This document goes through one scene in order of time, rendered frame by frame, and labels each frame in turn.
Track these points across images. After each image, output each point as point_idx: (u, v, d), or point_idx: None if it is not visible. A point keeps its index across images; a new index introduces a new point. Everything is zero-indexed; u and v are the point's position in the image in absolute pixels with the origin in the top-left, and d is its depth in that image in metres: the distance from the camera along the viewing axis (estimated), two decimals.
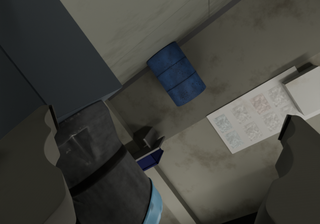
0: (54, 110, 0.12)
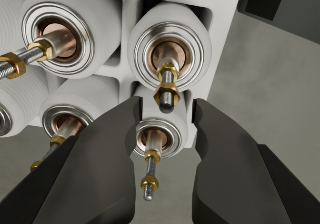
0: (142, 102, 0.13)
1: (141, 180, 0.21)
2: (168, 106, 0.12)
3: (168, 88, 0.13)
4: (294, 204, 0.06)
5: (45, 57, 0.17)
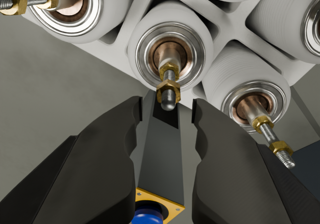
0: (142, 102, 0.13)
1: None
2: (167, 107, 0.13)
3: None
4: (294, 204, 0.06)
5: None
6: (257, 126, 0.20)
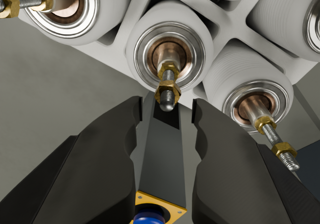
0: (142, 102, 0.13)
1: None
2: (165, 107, 0.13)
3: None
4: (294, 204, 0.06)
5: None
6: (259, 127, 0.20)
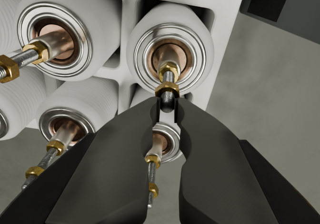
0: (160, 103, 0.13)
1: None
2: (164, 108, 0.12)
3: None
4: (275, 196, 0.06)
5: (41, 59, 0.17)
6: None
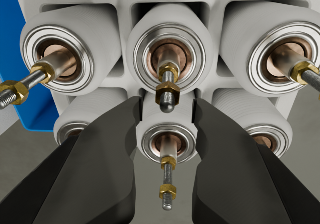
0: (142, 102, 0.13)
1: None
2: None
3: None
4: (294, 204, 0.06)
5: (176, 79, 0.17)
6: None
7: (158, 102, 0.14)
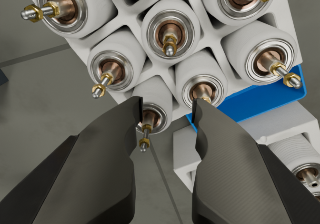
0: (142, 102, 0.13)
1: None
2: None
3: None
4: (294, 204, 0.06)
5: None
6: (51, 5, 0.25)
7: (164, 51, 0.24)
